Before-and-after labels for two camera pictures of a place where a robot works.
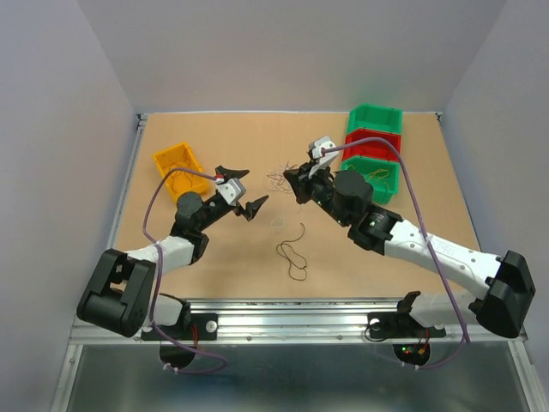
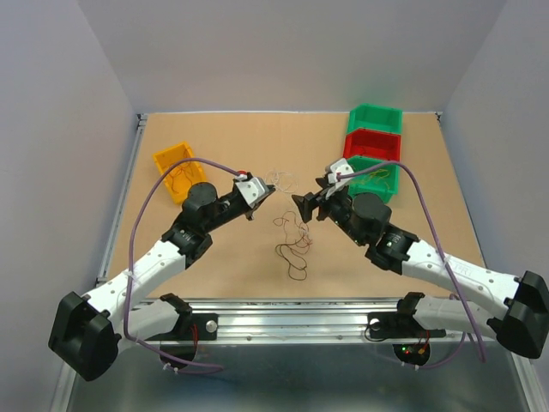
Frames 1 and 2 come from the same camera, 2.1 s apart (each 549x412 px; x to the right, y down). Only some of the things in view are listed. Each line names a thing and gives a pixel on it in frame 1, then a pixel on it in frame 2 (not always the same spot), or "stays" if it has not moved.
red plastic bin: x=377 y=150 stays
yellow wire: x=380 y=174 stays
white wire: x=278 y=223 to x=274 y=176
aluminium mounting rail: x=298 y=322 stays
